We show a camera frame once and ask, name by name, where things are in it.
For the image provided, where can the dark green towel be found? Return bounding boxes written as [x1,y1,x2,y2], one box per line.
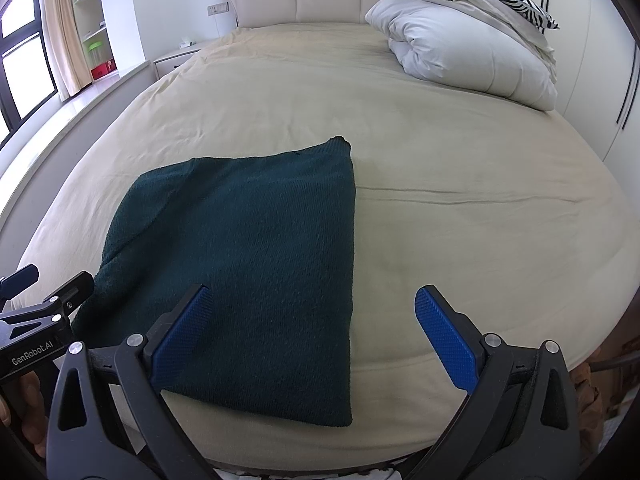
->
[71,135,357,428]

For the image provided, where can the white wardrobe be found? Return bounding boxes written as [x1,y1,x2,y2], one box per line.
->
[510,0,640,161]

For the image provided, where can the window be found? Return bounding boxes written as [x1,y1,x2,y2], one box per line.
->
[0,0,58,133]

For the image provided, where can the white nightstand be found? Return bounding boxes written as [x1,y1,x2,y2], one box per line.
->
[152,40,203,80]

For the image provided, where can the white open shelf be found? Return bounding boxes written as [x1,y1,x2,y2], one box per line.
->
[70,0,118,81]

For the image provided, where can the beige curtain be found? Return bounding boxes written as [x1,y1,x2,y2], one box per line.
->
[39,0,93,101]

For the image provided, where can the bed with beige sheet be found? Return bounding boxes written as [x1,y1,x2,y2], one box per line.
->
[0,21,632,476]

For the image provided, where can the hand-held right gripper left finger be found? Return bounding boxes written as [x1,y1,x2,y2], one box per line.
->
[45,284,216,480]

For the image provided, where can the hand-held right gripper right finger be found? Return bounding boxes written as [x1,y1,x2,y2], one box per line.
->
[400,285,583,480]

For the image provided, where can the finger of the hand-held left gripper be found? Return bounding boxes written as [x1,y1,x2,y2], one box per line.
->
[0,266,40,302]
[42,271,96,319]

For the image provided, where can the white window ledge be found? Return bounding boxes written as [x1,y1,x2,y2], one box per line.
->
[0,60,153,211]

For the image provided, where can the person's left hand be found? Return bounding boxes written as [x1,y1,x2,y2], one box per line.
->
[0,372,49,460]

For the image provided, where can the folded white duvet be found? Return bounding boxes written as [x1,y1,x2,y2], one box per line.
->
[365,0,559,112]

